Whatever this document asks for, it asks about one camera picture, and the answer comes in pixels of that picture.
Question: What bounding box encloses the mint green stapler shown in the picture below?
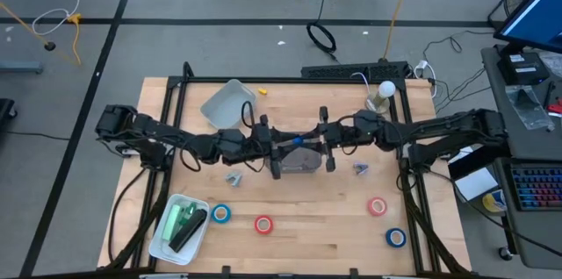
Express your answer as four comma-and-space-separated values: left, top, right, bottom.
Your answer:
161, 204, 184, 242

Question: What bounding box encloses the light blue tape roll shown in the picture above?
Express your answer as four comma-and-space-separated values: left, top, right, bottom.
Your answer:
211, 203, 233, 225

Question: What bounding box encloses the dark translucent plastic bin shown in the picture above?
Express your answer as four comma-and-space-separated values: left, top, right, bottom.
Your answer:
264, 145, 323, 175

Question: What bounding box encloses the white paper sheet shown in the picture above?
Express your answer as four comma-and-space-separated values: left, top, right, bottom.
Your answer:
453, 149, 501, 203

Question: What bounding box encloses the grey staple remover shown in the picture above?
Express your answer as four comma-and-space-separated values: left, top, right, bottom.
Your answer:
225, 171, 243, 189

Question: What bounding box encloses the clear plastic bag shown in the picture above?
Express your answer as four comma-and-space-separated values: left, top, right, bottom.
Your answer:
504, 84, 556, 132

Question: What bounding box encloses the grey cart base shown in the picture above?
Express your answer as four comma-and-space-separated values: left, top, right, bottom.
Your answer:
0, 60, 44, 75

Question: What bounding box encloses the black mini computer box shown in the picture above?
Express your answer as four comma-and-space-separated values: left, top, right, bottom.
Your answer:
496, 52, 551, 86

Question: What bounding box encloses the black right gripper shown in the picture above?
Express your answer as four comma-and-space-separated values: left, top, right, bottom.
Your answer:
303, 104, 357, 175

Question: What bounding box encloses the white floor cable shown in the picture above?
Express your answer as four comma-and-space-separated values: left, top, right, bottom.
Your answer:
31, 0, 82, 37

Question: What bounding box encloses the orange floor cable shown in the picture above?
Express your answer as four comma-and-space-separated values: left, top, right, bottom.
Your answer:
0, 1, 84, 67

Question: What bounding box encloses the white plastic bin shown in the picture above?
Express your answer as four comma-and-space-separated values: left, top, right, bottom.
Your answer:
148, 193, 212, 267

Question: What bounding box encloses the pink red tape roll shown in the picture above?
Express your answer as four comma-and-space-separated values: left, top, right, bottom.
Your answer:
367, 197, 388, 218

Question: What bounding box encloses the black aluminium table frame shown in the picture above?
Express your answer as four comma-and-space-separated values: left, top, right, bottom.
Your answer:
106, 61, 472, 279

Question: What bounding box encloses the white bulb lamp wooden base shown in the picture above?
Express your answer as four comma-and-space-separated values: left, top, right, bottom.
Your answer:
364, 80, 398, 116

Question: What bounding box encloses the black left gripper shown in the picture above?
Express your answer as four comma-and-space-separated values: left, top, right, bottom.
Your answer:
252, 113, 305, 182

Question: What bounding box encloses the black chair base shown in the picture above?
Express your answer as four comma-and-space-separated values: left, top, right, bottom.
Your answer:
0, 97, 18, 136

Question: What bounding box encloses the grey desk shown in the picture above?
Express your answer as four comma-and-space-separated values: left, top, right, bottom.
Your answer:
480, 45, 562, 270

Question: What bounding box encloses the dark blue tape roll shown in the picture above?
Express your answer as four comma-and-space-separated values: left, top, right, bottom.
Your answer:
385, 227, 407, 249

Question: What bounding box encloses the yellow cable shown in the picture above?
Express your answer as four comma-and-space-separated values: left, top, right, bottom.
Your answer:
383, 0, 417, 61

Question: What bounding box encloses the black power strip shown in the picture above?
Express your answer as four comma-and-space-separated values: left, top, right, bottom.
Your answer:
300, 60, 413, 82

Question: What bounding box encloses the black stapler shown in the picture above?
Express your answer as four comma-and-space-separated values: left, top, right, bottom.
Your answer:
168, 208, 208, 254

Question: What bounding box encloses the backlit keyboard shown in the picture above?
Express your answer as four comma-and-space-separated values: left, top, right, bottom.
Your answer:
511, 166, 562, 212

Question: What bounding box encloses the coiled black cable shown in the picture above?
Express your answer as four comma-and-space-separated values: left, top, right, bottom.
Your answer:
305, 0, 339, 62

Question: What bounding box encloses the computer monitor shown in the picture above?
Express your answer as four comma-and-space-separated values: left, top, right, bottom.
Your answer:
493, 0, 562, 55

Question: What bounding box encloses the light grey plastic bin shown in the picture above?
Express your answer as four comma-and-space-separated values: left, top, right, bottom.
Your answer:
199, 78, 258, 132

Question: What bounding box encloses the white power plug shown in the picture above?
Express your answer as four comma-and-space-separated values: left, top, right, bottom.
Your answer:
413, 60, 439, 99

